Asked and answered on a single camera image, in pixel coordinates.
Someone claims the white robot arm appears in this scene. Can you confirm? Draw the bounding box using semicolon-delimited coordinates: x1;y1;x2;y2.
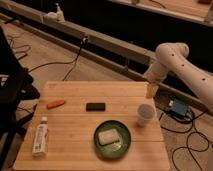
144;43;213;113

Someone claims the black chair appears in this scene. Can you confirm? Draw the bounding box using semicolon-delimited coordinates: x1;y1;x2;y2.
0;26;40;171

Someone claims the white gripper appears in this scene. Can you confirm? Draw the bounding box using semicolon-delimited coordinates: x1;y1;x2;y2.
144;62;167;98

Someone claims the orange marker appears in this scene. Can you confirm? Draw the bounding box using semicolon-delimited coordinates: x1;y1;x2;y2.
46;100;65;110

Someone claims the white glue bottle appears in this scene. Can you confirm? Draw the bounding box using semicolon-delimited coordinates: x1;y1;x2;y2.
32;117;48;156

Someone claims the green plate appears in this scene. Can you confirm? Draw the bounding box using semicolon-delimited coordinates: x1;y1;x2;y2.
93;120;131;160

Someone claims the long wooden rail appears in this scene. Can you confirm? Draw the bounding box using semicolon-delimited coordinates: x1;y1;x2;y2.
0;0;150;64

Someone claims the black floor cable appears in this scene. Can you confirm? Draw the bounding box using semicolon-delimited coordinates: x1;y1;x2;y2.
28;38;89;82

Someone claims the blue power box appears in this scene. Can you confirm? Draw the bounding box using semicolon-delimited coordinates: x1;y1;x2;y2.
169;99;188;117

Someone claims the wooden table board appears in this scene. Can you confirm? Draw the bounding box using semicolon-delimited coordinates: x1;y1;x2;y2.
13;81;170;171

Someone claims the white clamp on rail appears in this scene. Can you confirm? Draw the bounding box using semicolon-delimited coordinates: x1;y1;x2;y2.
45;4;65;22

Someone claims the tangled black cables right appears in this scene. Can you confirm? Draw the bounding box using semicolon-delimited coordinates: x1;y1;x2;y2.
156;106;213;171

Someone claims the black eraser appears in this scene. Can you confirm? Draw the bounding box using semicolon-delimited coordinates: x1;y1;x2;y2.
86;103;106;111

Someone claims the white sponge block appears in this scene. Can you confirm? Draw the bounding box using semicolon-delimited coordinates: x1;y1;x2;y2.
98;129;119;145

